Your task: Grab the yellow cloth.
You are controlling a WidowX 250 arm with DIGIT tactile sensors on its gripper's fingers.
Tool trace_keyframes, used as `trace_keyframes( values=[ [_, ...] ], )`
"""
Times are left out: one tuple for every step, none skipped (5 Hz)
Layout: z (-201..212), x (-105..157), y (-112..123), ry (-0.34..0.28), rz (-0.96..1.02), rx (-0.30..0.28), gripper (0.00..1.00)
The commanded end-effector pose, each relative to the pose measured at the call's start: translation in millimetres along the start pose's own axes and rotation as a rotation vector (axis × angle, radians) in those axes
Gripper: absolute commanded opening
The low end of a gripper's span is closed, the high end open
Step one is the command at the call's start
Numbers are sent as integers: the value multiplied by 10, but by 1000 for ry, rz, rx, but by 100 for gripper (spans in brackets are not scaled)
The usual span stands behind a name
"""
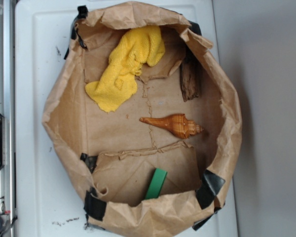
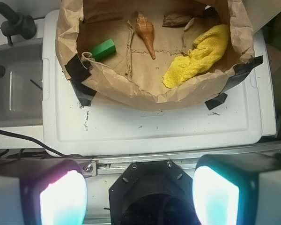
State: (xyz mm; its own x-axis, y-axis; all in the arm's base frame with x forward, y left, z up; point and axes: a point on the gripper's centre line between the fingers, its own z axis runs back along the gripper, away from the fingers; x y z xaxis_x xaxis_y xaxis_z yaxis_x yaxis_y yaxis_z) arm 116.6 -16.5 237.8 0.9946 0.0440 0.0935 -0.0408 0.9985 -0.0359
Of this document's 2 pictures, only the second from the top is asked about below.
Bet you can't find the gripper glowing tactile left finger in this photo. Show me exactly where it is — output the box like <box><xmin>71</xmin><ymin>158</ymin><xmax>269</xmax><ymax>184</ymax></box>
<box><xmin>0</xmin><ymin>158</ymin><xmax>88</xmax><ymax>225</ymax></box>

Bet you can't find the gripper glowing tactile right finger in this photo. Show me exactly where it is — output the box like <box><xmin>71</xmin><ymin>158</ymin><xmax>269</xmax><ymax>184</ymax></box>
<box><xmin>192</xmin><ymin>153</ymin><xmax>281</xmax><ymax>225</ymax></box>

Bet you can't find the yellow knitted cloth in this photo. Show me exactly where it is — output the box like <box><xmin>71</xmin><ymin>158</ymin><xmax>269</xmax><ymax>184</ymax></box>
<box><xmin>163</xmin><ymin>24</ymin><xmax>230</xmax><ymax>89</ymax></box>

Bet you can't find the white plastic bin lid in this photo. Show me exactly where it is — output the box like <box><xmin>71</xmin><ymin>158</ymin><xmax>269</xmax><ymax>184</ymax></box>
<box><xmin>43</xmin><ymin>10</ymin><xmax>268</xmax><ymax>156</ymax></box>

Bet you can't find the black tape right lower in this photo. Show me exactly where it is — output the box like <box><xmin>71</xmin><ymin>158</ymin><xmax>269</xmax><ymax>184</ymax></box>
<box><xmin>205</xmin><ymin>93</ymin><xmax>228</xmax><ymax>110</ymax></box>

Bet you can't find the grey sink basin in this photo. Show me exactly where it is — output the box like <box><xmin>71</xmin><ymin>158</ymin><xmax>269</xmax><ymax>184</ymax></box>
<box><xmin>0</xmin><ymin>38</ymin><xmax>43</xmax><ymax>128</ymax></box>

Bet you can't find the black tape left lower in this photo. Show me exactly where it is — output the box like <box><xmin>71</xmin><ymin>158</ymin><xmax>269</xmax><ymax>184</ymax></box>
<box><xmin>70</xmin><ymin>80</ymin><xmax>97</xmax><ymax>106</ymax></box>

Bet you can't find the black tape right upper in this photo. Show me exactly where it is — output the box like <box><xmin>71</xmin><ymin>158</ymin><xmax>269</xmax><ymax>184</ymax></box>
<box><xmin>221</xmin><ymin>55</ymin><xmax>263</xmax><ymax>94</ymax></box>

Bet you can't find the black tape left upper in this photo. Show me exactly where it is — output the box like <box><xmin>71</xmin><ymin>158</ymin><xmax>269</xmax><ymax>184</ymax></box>
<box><xmin>65</xmin><ymin>54</ymin><xmax>92</xmax><ymax>83</ymax></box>

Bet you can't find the green rectangular block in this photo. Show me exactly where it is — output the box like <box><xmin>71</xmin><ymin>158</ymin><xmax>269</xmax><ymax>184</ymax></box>
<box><xmin>89</xmin><ymin>38</ymin><xmax>116</xmax><ymax>61</ymax></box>

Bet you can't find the brown paper bag tray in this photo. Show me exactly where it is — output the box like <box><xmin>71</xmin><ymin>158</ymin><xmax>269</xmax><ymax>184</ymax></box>
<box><xmin>56</xmin><ymin>0</ymin><xmax>255</xmax><ymax>111</ymax></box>

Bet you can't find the black sink faucet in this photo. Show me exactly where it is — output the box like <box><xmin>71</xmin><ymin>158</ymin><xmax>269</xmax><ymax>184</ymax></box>
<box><xmin>0</xmin><ymin>2</ymin><xmax>37</xmax><ymax>46</ymax></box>

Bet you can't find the black tape inside bag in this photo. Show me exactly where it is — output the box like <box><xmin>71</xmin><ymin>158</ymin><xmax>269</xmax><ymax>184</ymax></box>
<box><xmin>203</xmin><ymin>7</ymin><xmax>221</xmax><ymax>26</ymax></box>

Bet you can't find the brown wood bark piece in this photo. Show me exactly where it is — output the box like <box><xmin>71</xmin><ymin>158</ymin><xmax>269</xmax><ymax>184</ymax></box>
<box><xmin>162</xmin><ymin>13</ymin><xmax>193</xmax><ymax>28</ymax></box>

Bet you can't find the orange spiral seashell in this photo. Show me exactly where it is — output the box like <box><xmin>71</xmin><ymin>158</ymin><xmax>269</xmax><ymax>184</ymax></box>
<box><xmin>134</xmin><ymin>13</ymin><xmax>156</xmax><ymax>60</ymax></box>

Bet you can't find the black cable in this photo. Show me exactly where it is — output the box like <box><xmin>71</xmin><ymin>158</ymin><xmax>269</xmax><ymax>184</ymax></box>
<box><xmin>0</xmin><ymin>127</ymin><xmax>85</xmax><ymax>159</ymax></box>

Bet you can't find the aluminium extrusion rail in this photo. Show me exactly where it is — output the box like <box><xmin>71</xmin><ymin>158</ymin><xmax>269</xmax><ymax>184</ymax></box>
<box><xmin>79</xmin><ymin>141</ymin><xmax>281</xmax><ymax>178</ymax></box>

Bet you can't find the black octagonal mount plate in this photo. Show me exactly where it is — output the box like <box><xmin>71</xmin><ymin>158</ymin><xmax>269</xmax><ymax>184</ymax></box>
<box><xmin>109</xmin><ymin>161</ymin><xmax>200</xmax><ymax>225</ymax></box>

